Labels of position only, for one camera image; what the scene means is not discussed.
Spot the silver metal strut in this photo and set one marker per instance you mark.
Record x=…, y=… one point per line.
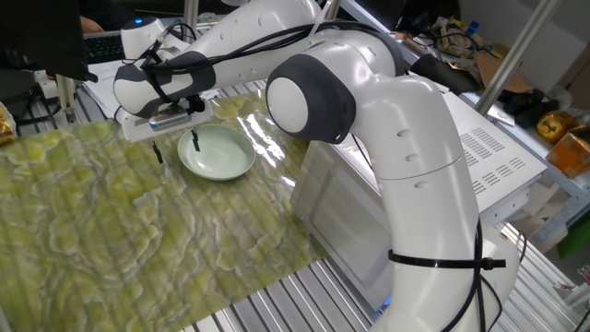
x=516, y=55

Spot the black pouch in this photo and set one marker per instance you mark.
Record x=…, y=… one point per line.
x=444, y=74

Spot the silver bracket with blue cap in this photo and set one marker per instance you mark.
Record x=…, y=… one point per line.
x=170, y=121

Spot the printed paper stack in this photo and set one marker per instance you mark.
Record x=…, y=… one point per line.
x=103, y=87

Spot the golden snack packet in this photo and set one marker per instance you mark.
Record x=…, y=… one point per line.
x=5, y=126

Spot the silver microwave oven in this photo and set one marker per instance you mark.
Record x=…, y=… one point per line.
x=488, y=161

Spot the black monitor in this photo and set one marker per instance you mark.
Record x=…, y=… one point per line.
x=41, y=37

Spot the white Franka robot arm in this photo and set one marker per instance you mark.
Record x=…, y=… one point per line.
x=415, y=161

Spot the black keyboard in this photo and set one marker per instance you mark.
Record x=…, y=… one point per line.
x=103, y=48

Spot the pale green plate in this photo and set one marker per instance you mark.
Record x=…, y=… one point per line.
x=221, y=154

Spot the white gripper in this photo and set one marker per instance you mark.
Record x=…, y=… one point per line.
x=136, y=133

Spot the green marble pattern mat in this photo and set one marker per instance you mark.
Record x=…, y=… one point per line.
x=115, y=230

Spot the golden round object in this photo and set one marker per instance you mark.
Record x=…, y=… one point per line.
x=555, y=125

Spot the aluminium post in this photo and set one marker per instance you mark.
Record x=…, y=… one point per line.
x=191, y=11

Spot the white power strip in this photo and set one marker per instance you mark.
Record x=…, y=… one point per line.
x=46, y=85

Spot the person forearm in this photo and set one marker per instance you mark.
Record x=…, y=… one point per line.
x=92, y=24

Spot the orange plastic bag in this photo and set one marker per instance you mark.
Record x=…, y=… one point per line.
x=571, y=154

